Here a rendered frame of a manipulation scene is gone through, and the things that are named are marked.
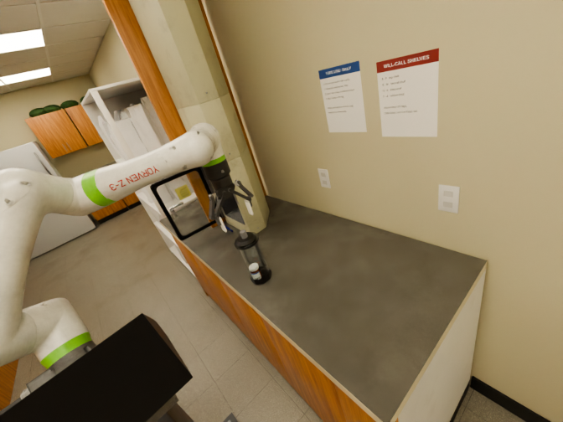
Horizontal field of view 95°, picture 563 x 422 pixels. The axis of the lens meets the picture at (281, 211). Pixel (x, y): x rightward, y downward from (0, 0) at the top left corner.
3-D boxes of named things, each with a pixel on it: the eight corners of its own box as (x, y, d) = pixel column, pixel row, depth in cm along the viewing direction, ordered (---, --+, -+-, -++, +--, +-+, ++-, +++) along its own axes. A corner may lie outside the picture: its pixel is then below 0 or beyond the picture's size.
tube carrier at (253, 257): (263, 264, 128) (249, 229, 118) (276, 272, 120) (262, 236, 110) (245, 277, 123) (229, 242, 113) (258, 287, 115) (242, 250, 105)
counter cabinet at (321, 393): (257, 257, 294) (229, 187, 251) (468, 389, 141) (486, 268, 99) (206, 295, 262) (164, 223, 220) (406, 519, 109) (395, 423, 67)
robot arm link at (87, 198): (45, 220, 78) (36, 183, 79) (84, 221, 90) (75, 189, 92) (96, 199, 76) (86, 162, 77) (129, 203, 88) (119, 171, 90)
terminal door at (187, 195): (223, 218, 175) (198, 164, 156) (180, 241, 164) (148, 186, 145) (223, 218, 176) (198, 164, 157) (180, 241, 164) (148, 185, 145)
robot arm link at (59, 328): (24, 384, 73) (-8, 329, 75) (76, 357, 88) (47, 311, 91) (56, 356, 72) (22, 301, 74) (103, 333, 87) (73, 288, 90)
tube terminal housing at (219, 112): (255, 205, 191) (214, 96, 155) (282, 215, 167) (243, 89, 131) (227, 223, 179) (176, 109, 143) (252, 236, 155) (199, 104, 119)
